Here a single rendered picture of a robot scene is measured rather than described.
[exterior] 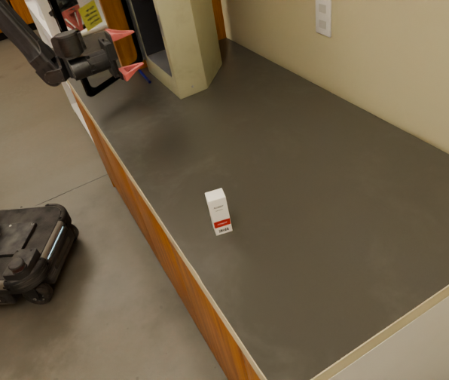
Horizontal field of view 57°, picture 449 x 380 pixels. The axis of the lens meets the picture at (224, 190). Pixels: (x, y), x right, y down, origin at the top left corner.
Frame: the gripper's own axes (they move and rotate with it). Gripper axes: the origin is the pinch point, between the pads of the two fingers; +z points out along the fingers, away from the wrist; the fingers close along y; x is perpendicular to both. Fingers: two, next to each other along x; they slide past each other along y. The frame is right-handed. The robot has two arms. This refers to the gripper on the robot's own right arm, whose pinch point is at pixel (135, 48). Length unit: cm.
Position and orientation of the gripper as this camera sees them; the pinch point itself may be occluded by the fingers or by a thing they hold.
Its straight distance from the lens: 131.7
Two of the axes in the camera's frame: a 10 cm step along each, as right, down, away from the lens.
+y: -1.5, -7.5, -6.5
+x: -4.8, -5.2, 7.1
